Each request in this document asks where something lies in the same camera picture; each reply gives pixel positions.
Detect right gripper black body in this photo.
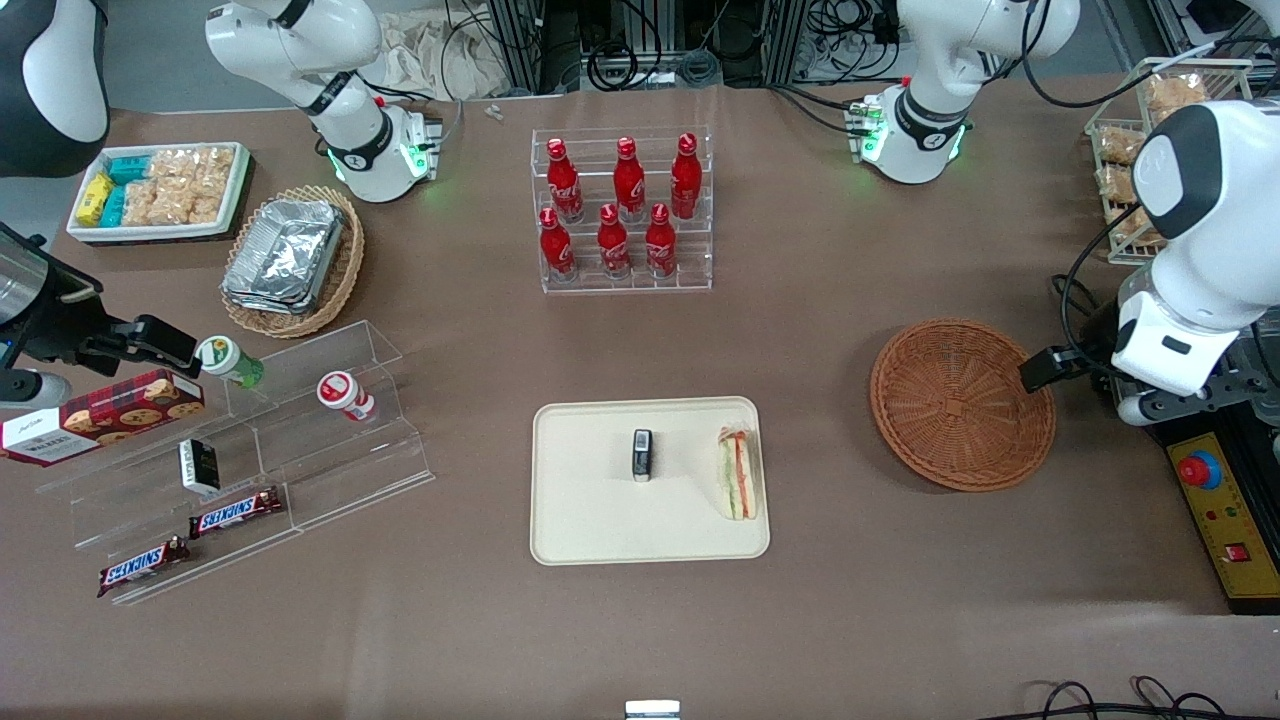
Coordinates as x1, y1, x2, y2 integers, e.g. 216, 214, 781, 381
0, 225, 106, 366

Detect triangle sandwich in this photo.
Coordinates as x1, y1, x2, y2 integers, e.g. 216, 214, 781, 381
716, 424, 762, 522

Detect brown round wicker basket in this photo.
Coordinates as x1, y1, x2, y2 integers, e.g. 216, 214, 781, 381
869, 318, 1057, 493

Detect white snack tray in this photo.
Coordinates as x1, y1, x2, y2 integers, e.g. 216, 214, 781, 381
66, 142, 251, 244

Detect light oval wicker basket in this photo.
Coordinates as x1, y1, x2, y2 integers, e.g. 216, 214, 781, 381
220, 185, 365, 339

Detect beige rectangular tray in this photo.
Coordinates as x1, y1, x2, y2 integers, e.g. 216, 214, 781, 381
529, 396, 772, 567

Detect green bottle white cap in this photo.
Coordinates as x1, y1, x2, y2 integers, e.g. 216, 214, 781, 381
197, 336, 266, 389

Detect red tartan cookie box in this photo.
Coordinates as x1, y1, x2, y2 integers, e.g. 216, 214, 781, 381
0, 369, 206, 468

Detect black appliance housing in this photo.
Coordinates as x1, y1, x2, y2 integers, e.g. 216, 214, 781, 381
1095, 300, 1280, 451

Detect yellow snack packet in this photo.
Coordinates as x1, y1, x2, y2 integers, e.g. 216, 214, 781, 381
76, 173, 115, 227

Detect small black white box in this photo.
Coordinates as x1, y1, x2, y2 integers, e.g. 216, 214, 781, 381
179, 438, 221, 496

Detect clear rice cracker bag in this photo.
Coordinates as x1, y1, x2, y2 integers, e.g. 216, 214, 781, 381
122, 180, 167, 227
148, 148, 237, 186
160, 178, 232, 226

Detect stacked aluminium foil trays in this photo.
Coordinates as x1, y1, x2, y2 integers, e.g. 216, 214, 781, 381
222, 198, 347, 316

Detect brown pastry snack bag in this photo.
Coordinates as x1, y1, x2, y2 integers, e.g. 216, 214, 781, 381
1097, 165, 1153, 247
1097, 128, 1147, 167
1145, 72, 1208, 126

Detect Snickers chocolate bar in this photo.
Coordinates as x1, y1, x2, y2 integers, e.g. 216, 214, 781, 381
189, 487, 284, 540
97, 537, 191, 598

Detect yellow emergency stop box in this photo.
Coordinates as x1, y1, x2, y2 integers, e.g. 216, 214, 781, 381
1166, 432, 1280, 613

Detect red and white bottle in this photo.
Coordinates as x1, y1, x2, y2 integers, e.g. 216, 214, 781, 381
317, 371, 377, 422

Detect clear acrylic stepped shelf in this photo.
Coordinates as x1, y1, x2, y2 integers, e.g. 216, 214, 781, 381
35, 320, 436, 607

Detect clear acrylic bottle rack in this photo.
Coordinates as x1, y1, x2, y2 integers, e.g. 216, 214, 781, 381
530, 125, 714, 295

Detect beige crumpled cloth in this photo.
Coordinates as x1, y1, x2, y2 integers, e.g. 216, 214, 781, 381
375, 10, 513, 101

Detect red cola bottle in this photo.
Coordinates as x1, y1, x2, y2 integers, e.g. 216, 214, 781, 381
645, 203, 678, 279
671, 133, 703, 221
539, 207, 578, 283
597, 204, 631, 279
546, 138, 585, 224
613, 137, 647, 224

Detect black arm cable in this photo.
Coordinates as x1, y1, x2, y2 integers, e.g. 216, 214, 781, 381
1055, 200, 1147, 353

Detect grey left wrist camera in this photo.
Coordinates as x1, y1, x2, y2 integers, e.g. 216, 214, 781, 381
1116, 392, 1206, 428

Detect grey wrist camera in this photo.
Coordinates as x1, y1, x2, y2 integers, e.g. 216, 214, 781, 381
1116, 392, 1206, 428
0, 369, 74, 410

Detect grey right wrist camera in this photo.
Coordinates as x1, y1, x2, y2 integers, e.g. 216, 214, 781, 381
0, 369, 74, 410

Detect white wire rack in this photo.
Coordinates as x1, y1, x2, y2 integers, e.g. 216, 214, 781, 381
1085, 57, 1257, 267

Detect black loose cable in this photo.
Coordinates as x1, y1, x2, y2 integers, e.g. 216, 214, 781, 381
985, 677, 1241, 720

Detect black cable bundle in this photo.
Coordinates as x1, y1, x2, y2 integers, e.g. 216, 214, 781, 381
800, 0, 906, 63

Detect aluminium profile frame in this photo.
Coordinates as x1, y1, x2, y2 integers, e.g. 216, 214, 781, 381
488, 0, 583, 97

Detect black coiled cable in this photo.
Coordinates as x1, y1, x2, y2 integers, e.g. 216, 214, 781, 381
587, 38, 641, 93

